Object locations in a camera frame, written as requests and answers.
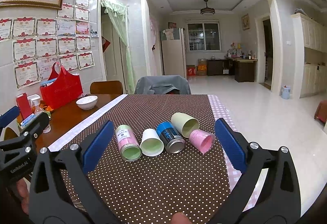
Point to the grey covered chair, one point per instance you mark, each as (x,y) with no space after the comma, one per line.
(171,84)

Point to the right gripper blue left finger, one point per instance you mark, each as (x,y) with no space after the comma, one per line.
(50,201)

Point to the red stool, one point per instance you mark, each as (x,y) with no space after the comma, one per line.
(321,112)

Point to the white wall cabinet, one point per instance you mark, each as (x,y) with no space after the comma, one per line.
(310,56)

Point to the white ceramic bowl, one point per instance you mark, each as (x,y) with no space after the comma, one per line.
(87,102)

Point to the dark wooden desk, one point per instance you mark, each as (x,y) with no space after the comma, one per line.
(243,70)

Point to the black ceiling lamp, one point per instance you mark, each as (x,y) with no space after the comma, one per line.
(207,10)

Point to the green door curtain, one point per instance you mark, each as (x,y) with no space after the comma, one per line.
(118,15)

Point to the brown polka dot tablecloth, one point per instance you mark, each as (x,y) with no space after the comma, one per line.
(153,189)

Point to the small framed wall picture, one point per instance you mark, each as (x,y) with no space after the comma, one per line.
(245,20)

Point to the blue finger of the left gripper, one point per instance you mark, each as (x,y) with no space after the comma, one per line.
(9,116)
(35,128)

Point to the right hand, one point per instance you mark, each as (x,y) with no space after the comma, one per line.
(180,218)

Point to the white refrigerator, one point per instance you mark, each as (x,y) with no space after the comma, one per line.
(173,52)

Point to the small red box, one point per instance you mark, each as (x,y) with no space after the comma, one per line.
(23,105)

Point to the white paper cup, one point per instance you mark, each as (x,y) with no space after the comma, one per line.
(151,144)

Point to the left hand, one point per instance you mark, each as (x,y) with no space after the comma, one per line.
(24,194)

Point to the window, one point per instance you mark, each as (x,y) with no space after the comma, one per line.
(204,37)

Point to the pink cup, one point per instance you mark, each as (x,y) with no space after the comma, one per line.
(201,140)

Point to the clear spray bottle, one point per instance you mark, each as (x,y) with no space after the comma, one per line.
(34,101)

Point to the light blue waste bin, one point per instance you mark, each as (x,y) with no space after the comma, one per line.
(286,92)

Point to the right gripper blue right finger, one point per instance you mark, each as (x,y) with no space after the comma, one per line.
(279,200)

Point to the pale green cup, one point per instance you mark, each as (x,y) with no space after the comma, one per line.
(184,123)

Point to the wooden chair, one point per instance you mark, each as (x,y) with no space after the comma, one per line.
(106,87)

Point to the red felt bag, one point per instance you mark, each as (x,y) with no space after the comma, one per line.
(65,88)

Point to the pink green tin canister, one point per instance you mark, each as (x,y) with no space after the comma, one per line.
(127,143)

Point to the green tissue tray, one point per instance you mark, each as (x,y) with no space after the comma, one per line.
(23,124)

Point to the blue black can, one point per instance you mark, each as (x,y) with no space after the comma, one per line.
(173,141)

